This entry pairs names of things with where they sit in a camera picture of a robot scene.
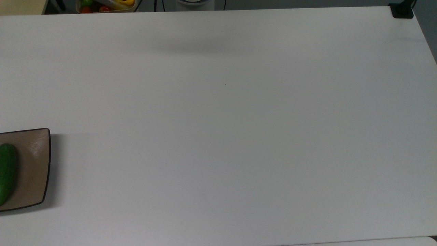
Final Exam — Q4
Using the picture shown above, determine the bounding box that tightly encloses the green cucumber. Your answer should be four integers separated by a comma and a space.
0, 142, 17, 206

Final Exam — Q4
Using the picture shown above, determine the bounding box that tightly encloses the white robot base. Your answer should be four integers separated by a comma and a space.
175, 0, 216, 7

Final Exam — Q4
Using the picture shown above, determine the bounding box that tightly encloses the square brown ceramic plate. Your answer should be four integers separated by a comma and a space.
0, 128, 52, 212

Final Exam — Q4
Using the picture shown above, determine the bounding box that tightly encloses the box of toy vegetables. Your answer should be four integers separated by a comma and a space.
75, 0, 137, 14

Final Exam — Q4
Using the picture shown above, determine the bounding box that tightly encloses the black table clamp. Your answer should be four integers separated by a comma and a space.
389, 0, 415, 19

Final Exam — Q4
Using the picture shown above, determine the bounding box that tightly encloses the light wooden desk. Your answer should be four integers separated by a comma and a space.
0, 0, 47, 16

